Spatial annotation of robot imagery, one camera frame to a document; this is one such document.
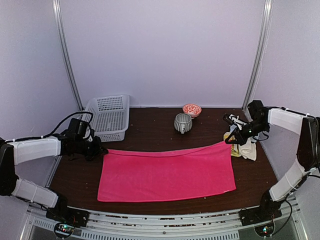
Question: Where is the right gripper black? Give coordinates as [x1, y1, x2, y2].
[226, 119, 269, 146]

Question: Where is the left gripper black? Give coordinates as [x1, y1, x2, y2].
[75, 135, 108, 162]

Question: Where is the pink microfibre towel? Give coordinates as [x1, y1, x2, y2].
[97, 142, 236, 203]

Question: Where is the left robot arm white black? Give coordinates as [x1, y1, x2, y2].
[0, 118, 108, 222]

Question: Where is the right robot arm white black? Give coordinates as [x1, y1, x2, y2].
[223, 100, 320, 225]

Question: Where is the yellow green patterned towel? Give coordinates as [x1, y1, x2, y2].
[223, 131, 242, 158]

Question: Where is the light blue towel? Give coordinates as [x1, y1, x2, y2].
[229, 124, 242, 133]

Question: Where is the beige towel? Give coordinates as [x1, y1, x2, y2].
[238, 138, 257, 161]

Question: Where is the white perforated plastic basket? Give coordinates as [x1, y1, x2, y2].
[81, 94, 130, 142]

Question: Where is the red white patterned bowl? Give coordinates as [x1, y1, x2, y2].
[182, 103, 202, 118]

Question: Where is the grey striped ceramic mug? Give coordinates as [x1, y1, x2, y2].
[174, 113, 193, 134]

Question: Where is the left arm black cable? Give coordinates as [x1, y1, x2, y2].
[39, 111, 95, 141]

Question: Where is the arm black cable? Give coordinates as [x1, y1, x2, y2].
[39, 111, 95, 141]
[271, 174, 320, 237]

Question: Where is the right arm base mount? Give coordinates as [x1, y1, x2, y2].
[238, 207, 282, 226]

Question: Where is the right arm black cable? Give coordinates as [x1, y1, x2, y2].
[271, 174, 320, 237]

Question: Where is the aluminium front rail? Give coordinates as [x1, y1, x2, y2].
[17, 197, 309, 240]

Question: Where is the right aluminium corner post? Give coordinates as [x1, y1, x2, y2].
[241, 0, 274, 113]

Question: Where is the aluminium corner post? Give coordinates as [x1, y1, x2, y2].
[52, 0, 84, 111]
[241, 0, 274, 113]

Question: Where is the left aluminium corner post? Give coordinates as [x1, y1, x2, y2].
[52, 0, 84, 111]

